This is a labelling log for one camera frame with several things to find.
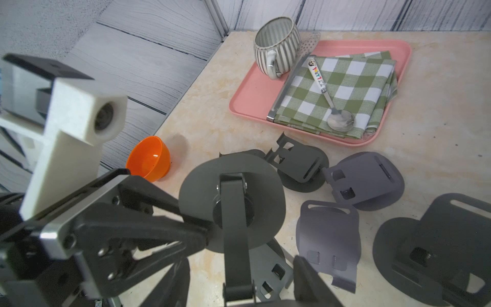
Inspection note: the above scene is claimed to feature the purple phone stand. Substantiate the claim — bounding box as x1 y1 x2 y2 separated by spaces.
296 200 361 294
322 152 405 211

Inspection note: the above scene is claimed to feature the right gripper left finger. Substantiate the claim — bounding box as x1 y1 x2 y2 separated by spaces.
141 258 191 307

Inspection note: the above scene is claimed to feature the dark green phone stand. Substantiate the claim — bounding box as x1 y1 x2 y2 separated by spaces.
219 149 265 159
178 153 286 303
265 134 329 193
249 239 294 302
373 193 490 306

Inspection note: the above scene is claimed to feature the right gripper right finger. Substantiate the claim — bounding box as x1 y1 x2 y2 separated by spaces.
293 256 343 307

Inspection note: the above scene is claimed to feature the left aluminium frame post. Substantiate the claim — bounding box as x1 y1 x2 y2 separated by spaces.
204 0 230 42

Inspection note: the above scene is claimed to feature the green checkered cloth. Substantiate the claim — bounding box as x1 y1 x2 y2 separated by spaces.
274 51 398 139

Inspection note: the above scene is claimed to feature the orange plastic bowl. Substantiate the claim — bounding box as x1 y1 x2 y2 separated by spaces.
125 136 171 182

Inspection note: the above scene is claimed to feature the pink tray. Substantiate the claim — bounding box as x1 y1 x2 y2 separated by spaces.
229 39 412 147

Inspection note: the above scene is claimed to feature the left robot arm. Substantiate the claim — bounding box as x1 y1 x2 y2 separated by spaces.
1 169 208 306

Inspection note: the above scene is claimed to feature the white handled spoon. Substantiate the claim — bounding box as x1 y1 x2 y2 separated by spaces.
307 56 354 133

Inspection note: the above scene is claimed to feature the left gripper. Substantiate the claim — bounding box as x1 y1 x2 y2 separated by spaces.
1 169 208 306

